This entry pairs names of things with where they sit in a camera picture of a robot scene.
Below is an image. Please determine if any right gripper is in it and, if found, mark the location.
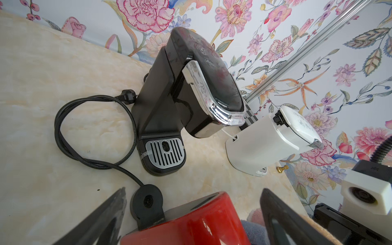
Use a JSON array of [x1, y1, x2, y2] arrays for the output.
[[313, 203, 392, 245]]

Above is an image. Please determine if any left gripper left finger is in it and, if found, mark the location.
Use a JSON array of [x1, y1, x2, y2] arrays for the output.
[[55, 187, 127, 245]]

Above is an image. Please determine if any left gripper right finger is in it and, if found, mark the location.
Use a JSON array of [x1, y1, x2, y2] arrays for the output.
[[260, 188, 333, 245]]

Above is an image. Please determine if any blue striped cloth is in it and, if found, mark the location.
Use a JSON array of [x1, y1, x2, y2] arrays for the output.
[[241, 203, 341, 245]]

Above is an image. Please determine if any red coffee machine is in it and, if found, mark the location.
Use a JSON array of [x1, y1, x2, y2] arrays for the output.
[[120, 192, 250, 245]]

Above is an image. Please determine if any white coffee machine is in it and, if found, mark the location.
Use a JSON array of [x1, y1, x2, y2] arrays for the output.
[[225, 106, 324, 177]]

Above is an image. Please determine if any black coffee machine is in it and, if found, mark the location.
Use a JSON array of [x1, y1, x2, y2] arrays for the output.
[[131, 27, 246, 176]]

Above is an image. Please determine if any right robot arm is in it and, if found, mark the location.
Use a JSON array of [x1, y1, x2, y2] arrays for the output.
[[313, 137, 392, 245]]

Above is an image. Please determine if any gold chess pawn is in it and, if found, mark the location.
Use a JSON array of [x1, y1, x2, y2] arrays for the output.
[[276, 165, 289, 174]]

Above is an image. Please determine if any black white chessboard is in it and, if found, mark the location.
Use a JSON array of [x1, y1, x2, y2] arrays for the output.
[[239, 102, 258, 131]]

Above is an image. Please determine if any red machine black cable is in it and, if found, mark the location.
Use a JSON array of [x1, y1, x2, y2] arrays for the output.
[[54, 89, 166, 231]]

